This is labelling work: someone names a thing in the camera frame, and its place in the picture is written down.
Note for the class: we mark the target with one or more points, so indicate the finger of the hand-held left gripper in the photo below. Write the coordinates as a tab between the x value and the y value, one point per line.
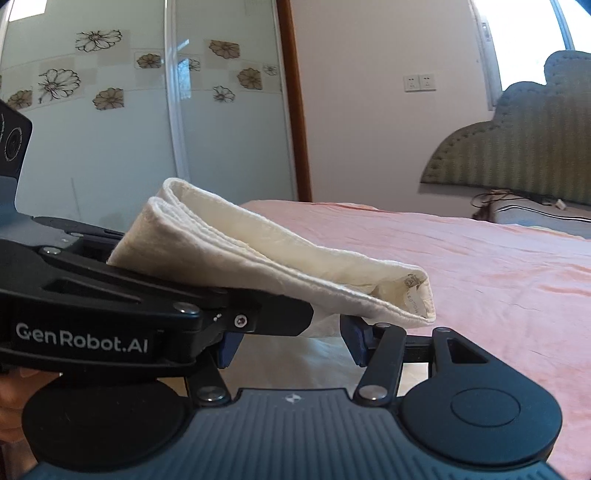
268	316
78	233

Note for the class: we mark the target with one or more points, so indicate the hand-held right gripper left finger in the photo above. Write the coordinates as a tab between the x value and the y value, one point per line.
226	353

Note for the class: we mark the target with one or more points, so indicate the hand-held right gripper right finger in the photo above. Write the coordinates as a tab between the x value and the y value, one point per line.
353	341

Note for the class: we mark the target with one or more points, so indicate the white pants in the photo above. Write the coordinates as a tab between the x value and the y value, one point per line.
240	249

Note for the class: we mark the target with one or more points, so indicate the person's left hand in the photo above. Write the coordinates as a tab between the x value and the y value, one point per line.
14	397

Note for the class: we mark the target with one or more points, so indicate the floral glass wardrobe door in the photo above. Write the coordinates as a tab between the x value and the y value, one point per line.
231	138
92	138

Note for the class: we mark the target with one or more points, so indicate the pink bed sheet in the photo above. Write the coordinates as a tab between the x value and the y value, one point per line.
461	277

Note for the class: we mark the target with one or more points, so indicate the grey striped pillow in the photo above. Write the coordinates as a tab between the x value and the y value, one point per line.
554	219

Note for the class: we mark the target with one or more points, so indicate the green padded headboard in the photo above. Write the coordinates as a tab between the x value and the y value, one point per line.
508	161

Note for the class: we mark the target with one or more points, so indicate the white charger plug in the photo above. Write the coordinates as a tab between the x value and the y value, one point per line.
560	203

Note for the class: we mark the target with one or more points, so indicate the white framed window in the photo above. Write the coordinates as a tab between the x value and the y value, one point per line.
521	37

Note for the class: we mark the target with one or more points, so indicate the brown wooden wardrobe frame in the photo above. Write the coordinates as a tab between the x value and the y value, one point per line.
295	115

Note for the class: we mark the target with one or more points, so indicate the white wall socket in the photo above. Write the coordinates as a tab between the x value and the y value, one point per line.
427	82
412	82

